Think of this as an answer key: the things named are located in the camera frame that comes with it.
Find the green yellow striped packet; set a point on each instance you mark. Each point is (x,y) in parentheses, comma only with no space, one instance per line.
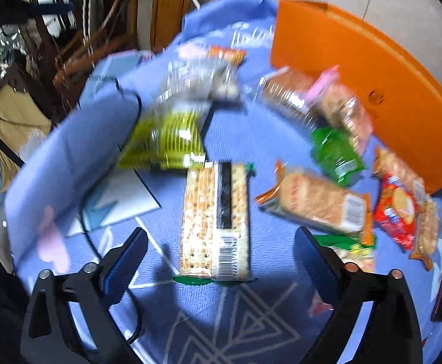
(167,140)

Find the clear packet of white candies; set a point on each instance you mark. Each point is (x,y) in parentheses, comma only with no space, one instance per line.
(205,81)

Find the red round biscuit packet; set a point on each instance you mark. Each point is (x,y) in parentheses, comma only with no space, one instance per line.
(395,208)

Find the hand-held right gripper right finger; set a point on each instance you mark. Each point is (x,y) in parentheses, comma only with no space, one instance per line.
(315,265)

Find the blue fabric bag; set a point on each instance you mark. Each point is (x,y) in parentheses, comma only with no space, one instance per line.
(111,68)

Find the brown cracker packet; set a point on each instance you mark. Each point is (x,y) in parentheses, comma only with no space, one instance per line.
(285,91)

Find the pink edged cracker packet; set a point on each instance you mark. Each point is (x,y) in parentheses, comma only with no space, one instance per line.
(344,110)

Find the blue printed tablecloth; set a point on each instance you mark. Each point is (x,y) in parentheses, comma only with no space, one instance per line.
(73,151)

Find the green snack packet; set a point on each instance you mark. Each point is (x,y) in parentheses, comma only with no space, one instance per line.
(336,155)

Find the wooden armchair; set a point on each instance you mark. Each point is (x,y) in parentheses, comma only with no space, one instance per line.
(92,64)

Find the orange cardboard box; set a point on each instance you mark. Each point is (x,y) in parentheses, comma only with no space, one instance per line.
(376,64)

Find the flat cracker packet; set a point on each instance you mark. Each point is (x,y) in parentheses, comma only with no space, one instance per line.
(395,167)

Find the small green yellow packet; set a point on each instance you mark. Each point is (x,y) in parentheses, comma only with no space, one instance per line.
(353,252)

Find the long cracker packet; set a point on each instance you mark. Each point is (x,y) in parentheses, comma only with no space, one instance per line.
(427,231)

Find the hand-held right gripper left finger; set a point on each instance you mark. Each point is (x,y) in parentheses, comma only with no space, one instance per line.
(124,265)

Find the orange edged cracker packet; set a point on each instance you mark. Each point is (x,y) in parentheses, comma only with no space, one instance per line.
(319,201)

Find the green ended cracker packet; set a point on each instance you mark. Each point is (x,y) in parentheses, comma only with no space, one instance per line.
(202,216)

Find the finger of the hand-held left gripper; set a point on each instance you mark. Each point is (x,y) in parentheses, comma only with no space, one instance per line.
(52,8)

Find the small orange snack packet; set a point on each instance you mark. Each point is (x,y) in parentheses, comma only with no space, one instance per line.
(226,55)

